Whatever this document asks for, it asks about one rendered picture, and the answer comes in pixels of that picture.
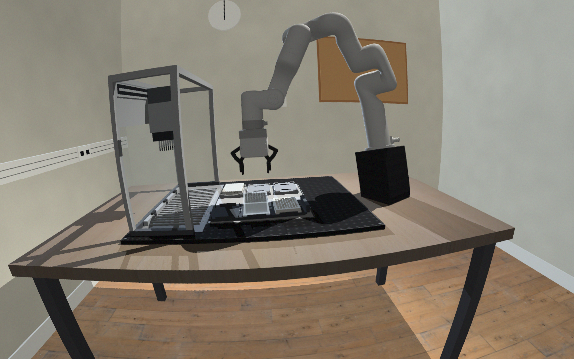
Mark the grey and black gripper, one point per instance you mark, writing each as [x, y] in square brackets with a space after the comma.
[254, 147]

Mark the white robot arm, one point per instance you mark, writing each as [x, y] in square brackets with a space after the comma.
[359, 59]

